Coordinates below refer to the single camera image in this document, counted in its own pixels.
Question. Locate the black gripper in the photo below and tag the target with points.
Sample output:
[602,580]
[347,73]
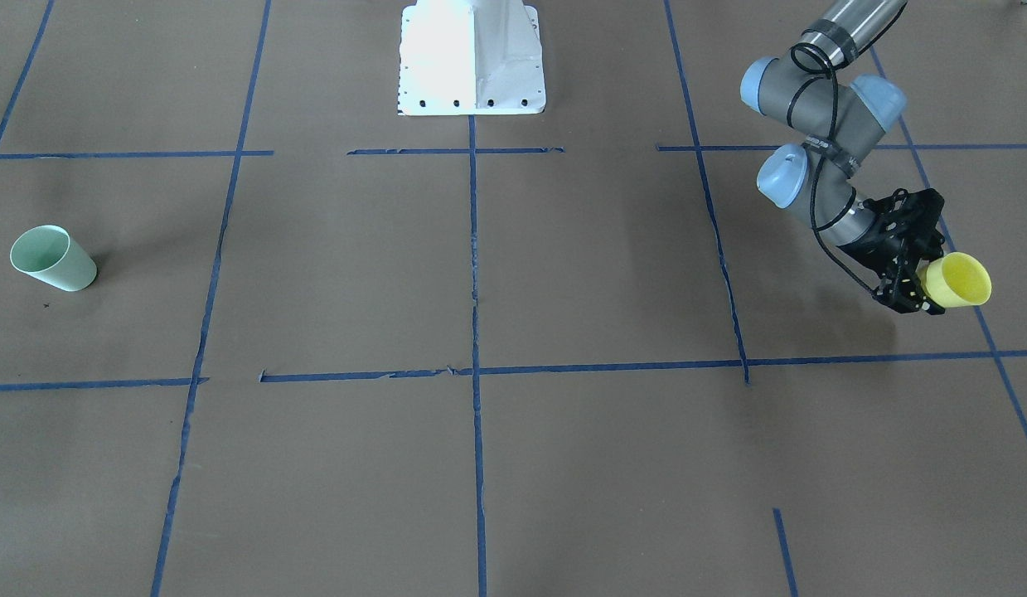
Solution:
[871,251]

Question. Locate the yellow plastic cup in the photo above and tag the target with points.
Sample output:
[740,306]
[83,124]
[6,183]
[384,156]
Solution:
[956,280]

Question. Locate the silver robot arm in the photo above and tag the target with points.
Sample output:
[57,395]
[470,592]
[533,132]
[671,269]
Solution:
[840,125]

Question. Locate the green plastic cup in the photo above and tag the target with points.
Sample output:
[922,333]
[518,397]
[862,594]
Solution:
[49,254]

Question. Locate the white camera mast base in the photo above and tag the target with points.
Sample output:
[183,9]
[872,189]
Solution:
[470,57]

